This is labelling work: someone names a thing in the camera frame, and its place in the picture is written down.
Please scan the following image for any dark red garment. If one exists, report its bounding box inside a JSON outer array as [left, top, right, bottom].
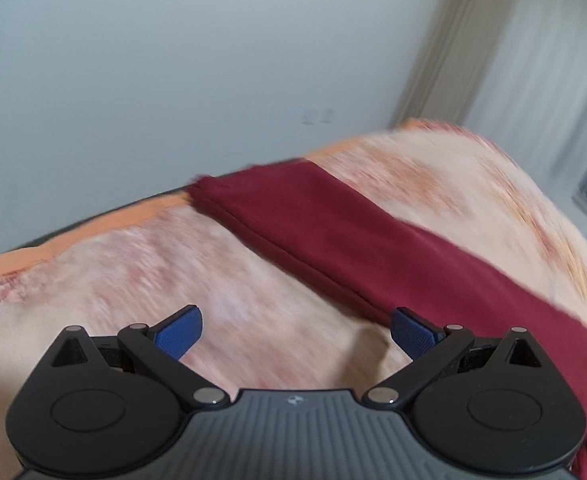
[[187, 159, 587, 479]]

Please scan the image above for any beige curtain left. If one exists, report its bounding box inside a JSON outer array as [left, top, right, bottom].
[[391, 0, 515, 127]]

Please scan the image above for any floral peach duvet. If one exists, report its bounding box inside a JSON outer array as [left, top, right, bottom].
[[0, 119, 587, 479]]

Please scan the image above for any orange bed sheet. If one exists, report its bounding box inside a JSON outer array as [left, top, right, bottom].
[[0, 191, 190, 276]]

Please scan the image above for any white sheer curtain left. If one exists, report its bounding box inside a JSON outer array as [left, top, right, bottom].
[[464, 0, 587, 235]]

